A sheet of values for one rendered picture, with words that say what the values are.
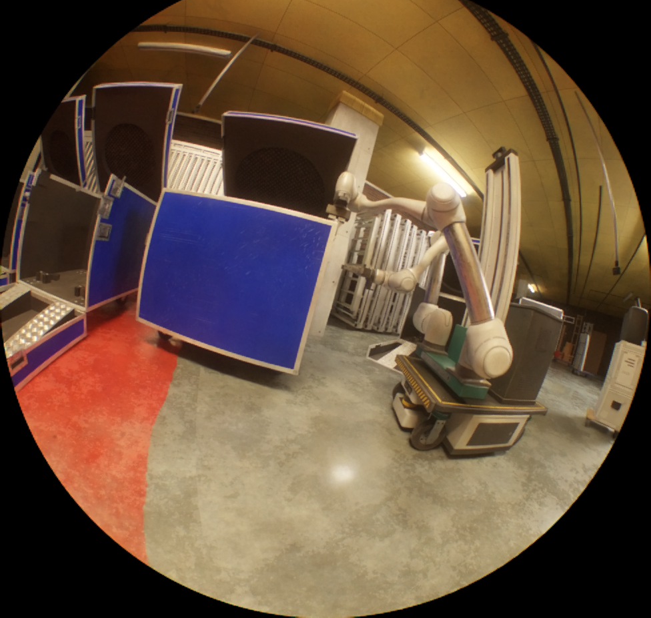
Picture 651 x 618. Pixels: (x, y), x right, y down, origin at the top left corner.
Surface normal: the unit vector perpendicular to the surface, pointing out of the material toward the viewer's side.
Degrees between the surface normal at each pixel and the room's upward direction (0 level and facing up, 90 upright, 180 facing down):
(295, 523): 0
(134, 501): 0
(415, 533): 0
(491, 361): 95
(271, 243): 90
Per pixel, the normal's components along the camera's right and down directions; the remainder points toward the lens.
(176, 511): 0.26, -0.96
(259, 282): 0.09, 0.08
